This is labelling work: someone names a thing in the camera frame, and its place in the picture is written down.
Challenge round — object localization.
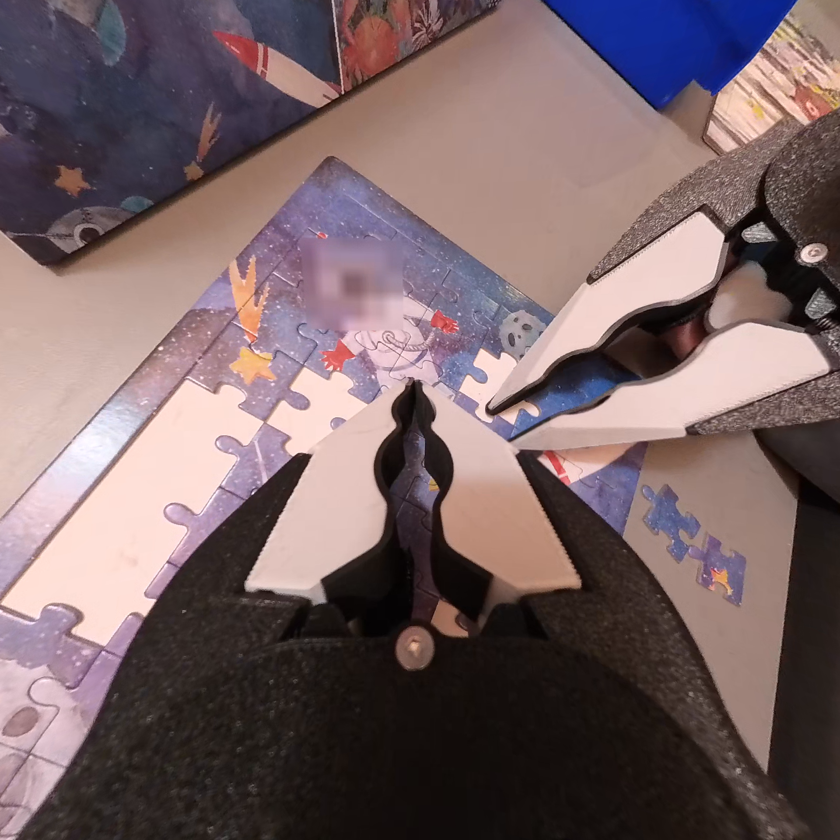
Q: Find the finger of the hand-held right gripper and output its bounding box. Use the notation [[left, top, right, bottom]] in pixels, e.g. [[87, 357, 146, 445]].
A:
[[508, 320, 833, 452], [486, 211, 728, 416]]

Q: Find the blue jigsaw piece orange mark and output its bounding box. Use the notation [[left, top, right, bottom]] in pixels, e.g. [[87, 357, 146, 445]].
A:
[[688, 535, 749, 606]]

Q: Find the blue jigsaw puzzle piece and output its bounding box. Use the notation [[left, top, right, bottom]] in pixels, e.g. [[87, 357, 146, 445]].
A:
[[642, 484, 700, 564]]

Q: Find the beige desk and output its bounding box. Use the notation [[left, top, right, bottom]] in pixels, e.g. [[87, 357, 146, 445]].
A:
[[0, 0, 840, 775]]

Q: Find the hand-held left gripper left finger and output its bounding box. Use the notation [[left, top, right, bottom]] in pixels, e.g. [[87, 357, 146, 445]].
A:
[[244, 382, 416, 634]]

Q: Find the person's right hand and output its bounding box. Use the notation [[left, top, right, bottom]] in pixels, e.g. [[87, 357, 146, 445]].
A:
[[656, 315, 707, 362]]

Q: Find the blue plastic bin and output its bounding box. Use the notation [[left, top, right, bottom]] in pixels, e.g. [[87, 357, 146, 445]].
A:
[[543, 0, 798, 109]]

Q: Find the space print puzzle box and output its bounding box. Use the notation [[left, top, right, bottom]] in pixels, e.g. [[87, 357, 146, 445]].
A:
[[0, 0, 503, 266]]

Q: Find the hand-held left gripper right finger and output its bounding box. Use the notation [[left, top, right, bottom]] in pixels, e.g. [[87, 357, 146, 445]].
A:
[[415, 382, 584, 622]]

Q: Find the space jigsaw puzzle board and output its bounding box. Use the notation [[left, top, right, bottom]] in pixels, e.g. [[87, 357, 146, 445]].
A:
[[0, 156, 651, 821]]

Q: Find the grey and red puzzle board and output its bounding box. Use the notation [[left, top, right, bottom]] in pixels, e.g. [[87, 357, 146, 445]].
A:
[[703, 0, 840, 155]]

